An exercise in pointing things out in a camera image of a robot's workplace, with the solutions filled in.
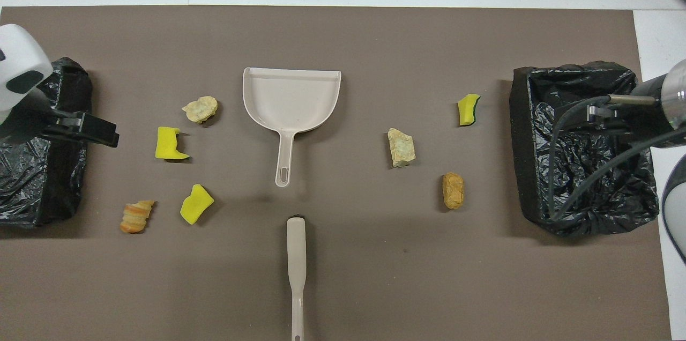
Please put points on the pale toy croissant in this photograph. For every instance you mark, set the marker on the pale toy croissant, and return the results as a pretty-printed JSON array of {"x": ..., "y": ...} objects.
[{"x": 200, "y": 109}]

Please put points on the bin with black bag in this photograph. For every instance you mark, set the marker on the bin with black bag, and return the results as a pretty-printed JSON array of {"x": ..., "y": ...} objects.
[
  {"x": 32, "y": 180},
  {"x": 589, "y": 196}
]

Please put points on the yellow green sponge piece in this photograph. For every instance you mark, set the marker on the yellow green sponge piece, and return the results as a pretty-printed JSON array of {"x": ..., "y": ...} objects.
[{"x": 468, "y": 110}]

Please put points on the beige plastic dustpan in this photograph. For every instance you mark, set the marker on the beige plastic dustpan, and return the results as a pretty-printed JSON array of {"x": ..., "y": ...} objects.
[{"x": 292, "y": 99}]

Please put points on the orange striped toy croissant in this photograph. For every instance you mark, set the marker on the orange striped toy croissant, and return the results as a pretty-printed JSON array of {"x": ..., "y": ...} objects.
[{"x": 136, "y": 217}]

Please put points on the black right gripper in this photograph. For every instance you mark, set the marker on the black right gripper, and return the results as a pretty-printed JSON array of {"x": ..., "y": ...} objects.
[{"x": 646, "y": 118}]

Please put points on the rounded yellow sponge piece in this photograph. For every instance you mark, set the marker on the rounded yellow sponge piece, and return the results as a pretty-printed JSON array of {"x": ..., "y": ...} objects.
[{"x": 195, "y": 204}]

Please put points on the notched yellow sponge piece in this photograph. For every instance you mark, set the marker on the notched yellow sponge piece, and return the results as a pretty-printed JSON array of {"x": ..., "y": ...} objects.
[{"x": 169, "y": 145}]

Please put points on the brown table mat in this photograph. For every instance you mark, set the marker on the brown table mat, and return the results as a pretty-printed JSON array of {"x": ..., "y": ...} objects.
[{"x": 348, "y": 35}]

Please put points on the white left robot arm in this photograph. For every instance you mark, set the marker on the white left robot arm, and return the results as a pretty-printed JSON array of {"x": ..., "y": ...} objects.
[{"x": 21, "y": 62}]

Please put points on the pale angular toy bread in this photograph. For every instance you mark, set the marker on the pale angular toy bread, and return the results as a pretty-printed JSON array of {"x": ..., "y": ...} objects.
[{"x": 401, "y": 148}]

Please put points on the brown oval toy bread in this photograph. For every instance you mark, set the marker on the brown oval toy bread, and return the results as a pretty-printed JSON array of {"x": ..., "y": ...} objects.
[{"x": 453, "y": 191}]

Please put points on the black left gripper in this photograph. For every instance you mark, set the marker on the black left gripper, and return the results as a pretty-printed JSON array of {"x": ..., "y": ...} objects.
[{"x": 27, "y": 121}]

